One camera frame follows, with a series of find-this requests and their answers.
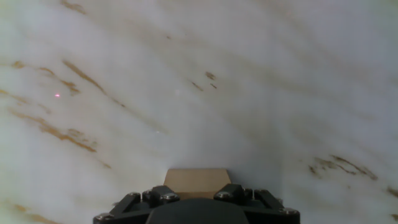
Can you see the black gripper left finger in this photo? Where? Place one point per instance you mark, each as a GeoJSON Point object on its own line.
{"type": "Point", "coordinates": [158, 194]}

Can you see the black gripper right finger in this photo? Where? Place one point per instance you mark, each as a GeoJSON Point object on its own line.
{"type": "Point", "coordinates": [231, 191]}

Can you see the small wooden block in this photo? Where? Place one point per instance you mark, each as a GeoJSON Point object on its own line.
{"type": "Point", "coordinates": [196, 180]}

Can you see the marble pattern table mat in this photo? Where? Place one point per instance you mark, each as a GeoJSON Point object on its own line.
{"type": "Point", "coordinates": [186, 93]}

